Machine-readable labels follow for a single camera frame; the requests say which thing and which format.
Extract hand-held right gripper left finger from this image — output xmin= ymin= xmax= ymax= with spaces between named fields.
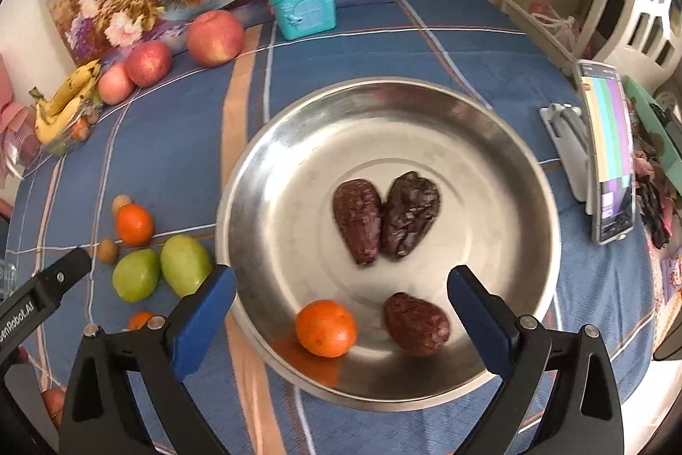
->
xmin=58 ymin=264 xmax=238 ymax=455

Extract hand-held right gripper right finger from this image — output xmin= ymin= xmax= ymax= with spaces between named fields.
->
xmin=446 ymin=265 xmax=625 ymax=455

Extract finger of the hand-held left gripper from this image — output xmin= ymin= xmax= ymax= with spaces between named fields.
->
xmin=0 ymin=247 xmax=92 ymax=360

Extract oval green jujube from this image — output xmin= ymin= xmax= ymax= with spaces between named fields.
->
xmin=160 ymin=235 xmax=215 ymax=297

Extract round green jujube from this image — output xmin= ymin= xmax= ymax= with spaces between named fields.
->
xmin=112 ymin=248 xmax=162 ymax=303

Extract round metal plate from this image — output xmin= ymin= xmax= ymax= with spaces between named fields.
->
xmin=216 ymin=79 xmax=560 ymax=413

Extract clear glass mug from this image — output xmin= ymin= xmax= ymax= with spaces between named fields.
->
xmin=0 ymin=258 xmax=17 ymax=299

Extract dark red dried date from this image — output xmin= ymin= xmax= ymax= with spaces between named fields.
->
xmin=379 ymin=171 xmax=442 ymax=258
xmin=382 ymin=292 xmax=451 ymax=358
xmin=333 ymin=179 xmax=383 ymax=266

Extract clear plastic container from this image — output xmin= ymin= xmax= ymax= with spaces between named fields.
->
xmin=35 ymin=98 xmax=104 ymax=157

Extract blue plaid tablecloth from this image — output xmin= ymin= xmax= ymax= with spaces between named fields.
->
xmin=11 ymin=0 xmax=662 ymax=455

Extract pink flower bouquet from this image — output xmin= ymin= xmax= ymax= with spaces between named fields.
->
xmin=0 ymin=55 xmax=38 ymax=179

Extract white phone stand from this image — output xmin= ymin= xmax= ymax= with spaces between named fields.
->
xmin=539 ymin=103 xmax=593 ymax=216

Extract yellow banana bunch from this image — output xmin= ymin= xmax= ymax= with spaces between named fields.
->
xmin=29 ymin=59 xmax=102 ymax=145

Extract smartphone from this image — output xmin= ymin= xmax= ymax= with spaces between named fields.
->
xmin=574 ymin=59 xmax=636 ymax=245

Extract red apple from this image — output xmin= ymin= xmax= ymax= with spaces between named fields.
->
xmin=186 ymin=10 xmax=245 ymax=68
xmin=97 ymin=62 xmax=136 ymax=106
xmin=126 ymin=40 xmax=173 ymax=88

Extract green printed box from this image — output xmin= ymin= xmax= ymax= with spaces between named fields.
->
xmin=623 ymin=76 xmax=682 ymax=200

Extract pink plastic bag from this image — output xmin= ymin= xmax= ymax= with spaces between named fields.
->
xmin=527 ymin=2 xmax=581 ymax=45

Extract teal house-shaped box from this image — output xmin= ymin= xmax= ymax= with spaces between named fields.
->
xmin=262 ymin=0 xmax=338 ymax=41

